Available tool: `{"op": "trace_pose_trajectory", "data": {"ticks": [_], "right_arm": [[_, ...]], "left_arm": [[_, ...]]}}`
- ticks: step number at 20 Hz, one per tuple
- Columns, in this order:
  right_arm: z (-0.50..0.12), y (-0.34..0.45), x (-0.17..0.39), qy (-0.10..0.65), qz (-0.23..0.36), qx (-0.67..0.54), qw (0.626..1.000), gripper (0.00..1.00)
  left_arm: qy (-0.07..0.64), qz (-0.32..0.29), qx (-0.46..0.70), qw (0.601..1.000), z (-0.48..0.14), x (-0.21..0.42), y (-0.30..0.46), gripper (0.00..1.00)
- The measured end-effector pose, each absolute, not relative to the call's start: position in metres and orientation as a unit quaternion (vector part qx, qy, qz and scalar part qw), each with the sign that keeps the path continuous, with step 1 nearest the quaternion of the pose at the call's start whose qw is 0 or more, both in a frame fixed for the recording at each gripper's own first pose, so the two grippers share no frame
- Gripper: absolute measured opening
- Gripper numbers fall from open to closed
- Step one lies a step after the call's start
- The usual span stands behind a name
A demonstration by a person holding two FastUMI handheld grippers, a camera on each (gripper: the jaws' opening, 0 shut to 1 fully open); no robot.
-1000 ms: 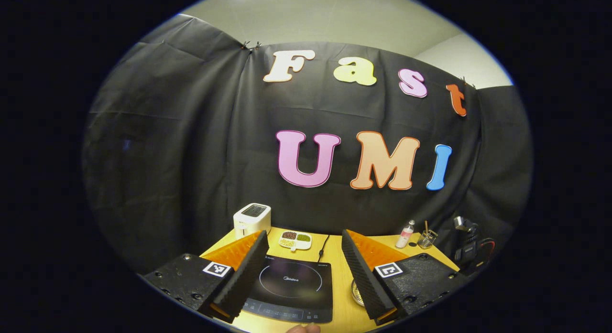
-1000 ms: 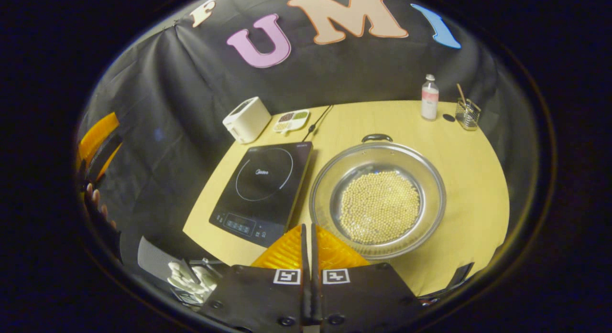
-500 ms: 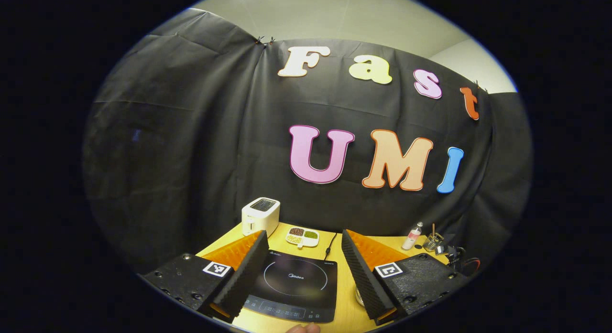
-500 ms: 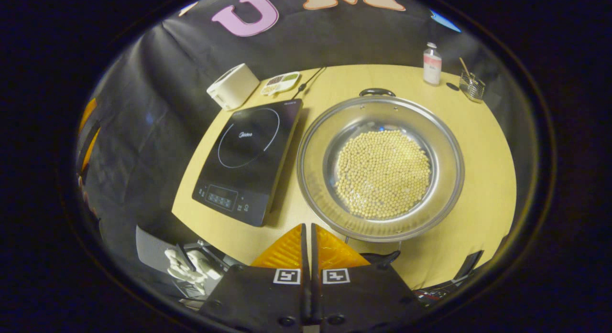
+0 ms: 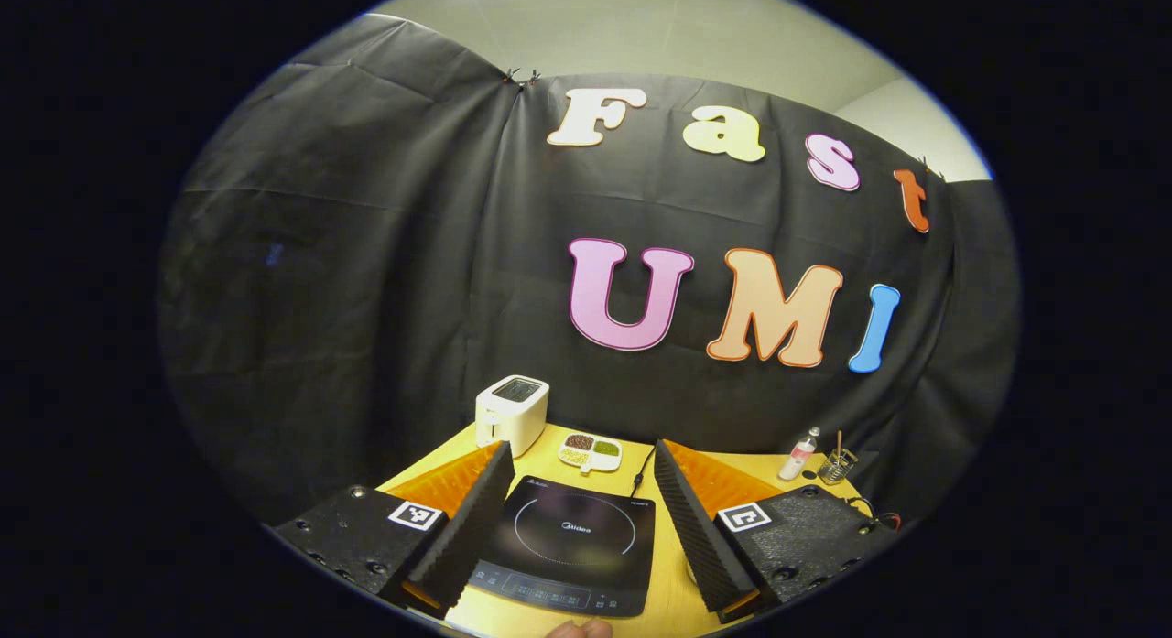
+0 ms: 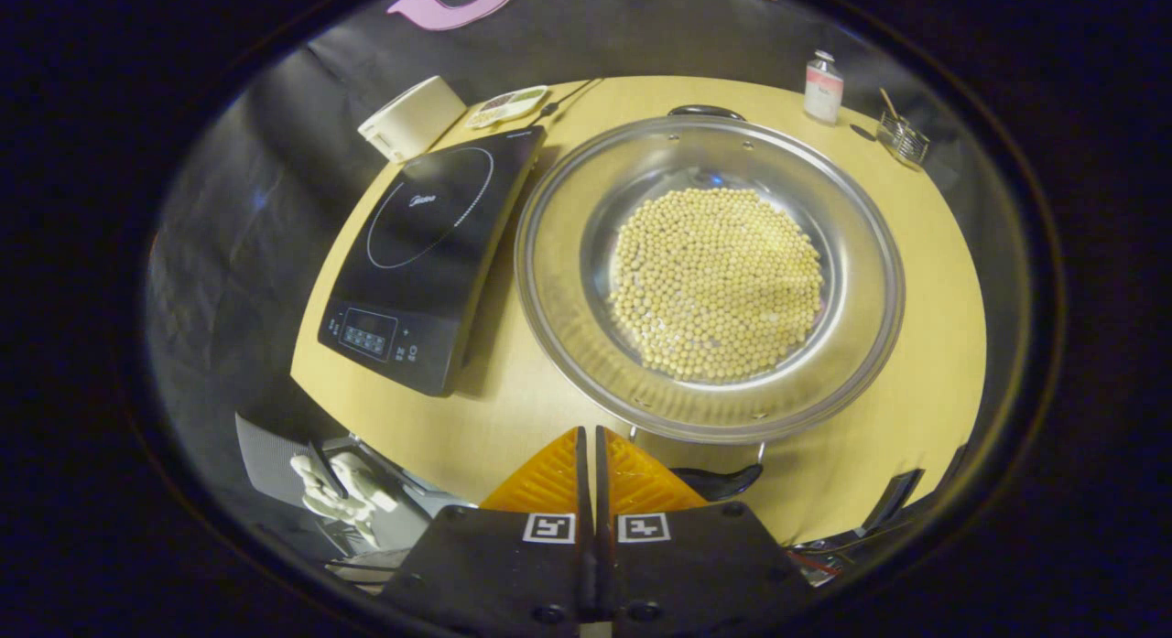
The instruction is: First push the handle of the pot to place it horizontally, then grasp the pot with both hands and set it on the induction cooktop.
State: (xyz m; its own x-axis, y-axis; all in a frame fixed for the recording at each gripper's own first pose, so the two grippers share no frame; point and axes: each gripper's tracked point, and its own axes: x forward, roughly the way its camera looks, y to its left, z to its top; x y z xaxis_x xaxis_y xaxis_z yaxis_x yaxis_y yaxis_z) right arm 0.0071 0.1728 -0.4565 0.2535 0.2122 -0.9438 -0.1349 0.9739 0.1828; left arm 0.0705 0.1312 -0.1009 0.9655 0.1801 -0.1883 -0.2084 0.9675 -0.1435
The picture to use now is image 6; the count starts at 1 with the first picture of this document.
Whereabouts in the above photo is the stainless steel pot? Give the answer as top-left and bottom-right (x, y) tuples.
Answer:
(515, 104), (907, 502)

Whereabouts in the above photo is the white box-shaped appliance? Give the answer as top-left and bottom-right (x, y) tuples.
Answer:
(357, 75), (468, 163)

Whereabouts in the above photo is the black induction cooktop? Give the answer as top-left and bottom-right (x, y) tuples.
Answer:
(318, 125), (548, 398)

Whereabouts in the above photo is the white divided bean dish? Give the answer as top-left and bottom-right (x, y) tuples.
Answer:
(465, 85), (550, 130)

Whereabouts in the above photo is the black backdrop cloth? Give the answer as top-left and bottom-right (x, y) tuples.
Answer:
(146, 0), (1026, 529)

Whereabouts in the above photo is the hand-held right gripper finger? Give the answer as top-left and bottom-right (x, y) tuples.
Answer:
(380, 426), (596, 625)
(595, 426), (816, 625)

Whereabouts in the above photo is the dark slanted bar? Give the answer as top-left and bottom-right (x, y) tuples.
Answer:
(861, 469), (926, 534)

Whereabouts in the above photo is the wire utensil holder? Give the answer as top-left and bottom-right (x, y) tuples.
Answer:
(876, 107), (931, 168)

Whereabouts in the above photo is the black power cable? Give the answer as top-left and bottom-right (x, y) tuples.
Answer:
(540, 78), (605, 122)

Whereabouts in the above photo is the pile of soybeans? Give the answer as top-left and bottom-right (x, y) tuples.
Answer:
(607, 188), (825, 385)

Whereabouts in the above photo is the clear bottle pink label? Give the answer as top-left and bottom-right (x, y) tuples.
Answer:
(804, 50), (844, 124)

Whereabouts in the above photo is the white crumpled object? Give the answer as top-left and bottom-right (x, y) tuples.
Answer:
(291, 450), (399, 547)

